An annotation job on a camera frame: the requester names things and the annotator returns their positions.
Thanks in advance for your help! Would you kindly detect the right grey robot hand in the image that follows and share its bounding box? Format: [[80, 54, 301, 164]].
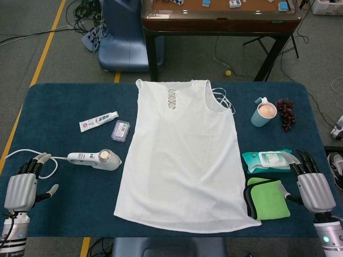
[[278, 150, 337, 215]]

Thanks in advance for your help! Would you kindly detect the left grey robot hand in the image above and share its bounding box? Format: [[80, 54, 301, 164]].
[[4, 152, 60, 215]]

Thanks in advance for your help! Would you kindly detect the green microfibre cloth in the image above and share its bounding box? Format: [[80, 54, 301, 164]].
[[246, 176, 292, 221]]

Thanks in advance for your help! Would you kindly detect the white toothpaste tube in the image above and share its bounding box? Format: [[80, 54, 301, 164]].
[[79, 111, 120, 133]]

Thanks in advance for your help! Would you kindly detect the grey white sneaker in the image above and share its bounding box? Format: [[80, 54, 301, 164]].
[[327, 152, 343, 191]]

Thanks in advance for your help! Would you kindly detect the dark blue tablecloth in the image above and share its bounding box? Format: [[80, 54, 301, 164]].
[[0, 81, 343, 239]]

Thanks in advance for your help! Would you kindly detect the white device on floor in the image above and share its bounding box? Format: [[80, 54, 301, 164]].
[[330, 115, 343, 141]]

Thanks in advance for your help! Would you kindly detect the teal wet wipes pack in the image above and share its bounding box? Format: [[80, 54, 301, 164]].
[[242, 149, 299, 175]]

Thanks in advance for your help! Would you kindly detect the dark grape bunch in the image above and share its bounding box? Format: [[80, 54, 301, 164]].
[[275, 98, 297, 132]]

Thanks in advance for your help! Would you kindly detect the light blue cup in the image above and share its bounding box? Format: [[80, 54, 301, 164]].
[[251, 97, 278, 127]]

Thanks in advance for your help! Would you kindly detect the clear box of purple picks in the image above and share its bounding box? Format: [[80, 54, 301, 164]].
[[111, 120, 131, 142]]

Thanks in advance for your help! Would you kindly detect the white sleeveless top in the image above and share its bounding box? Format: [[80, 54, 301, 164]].
[[113, 78, 262, 234]]

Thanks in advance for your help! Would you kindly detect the white plastic bin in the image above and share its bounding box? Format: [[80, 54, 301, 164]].
[[310, 0, 343, 16]]

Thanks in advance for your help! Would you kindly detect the brown mahjong table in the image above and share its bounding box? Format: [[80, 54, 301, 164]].
[[141, 0, 303, 82]]

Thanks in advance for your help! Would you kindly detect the black floor cable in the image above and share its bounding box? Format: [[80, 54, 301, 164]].
[[0, 26, 86, 45]]

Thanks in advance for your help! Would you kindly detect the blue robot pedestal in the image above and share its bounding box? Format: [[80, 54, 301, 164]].
[[98, 0, 166, 73]]

